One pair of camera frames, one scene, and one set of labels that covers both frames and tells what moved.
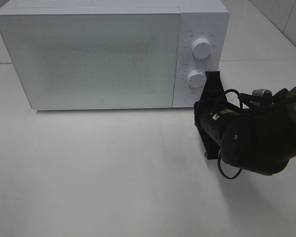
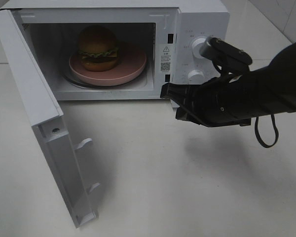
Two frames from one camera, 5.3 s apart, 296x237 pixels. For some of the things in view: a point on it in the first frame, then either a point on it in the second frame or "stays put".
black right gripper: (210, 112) -> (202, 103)
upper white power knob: (201, 48) stays put
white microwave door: (93, 58) -> (44, 111)
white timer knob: (197, 78) stays put
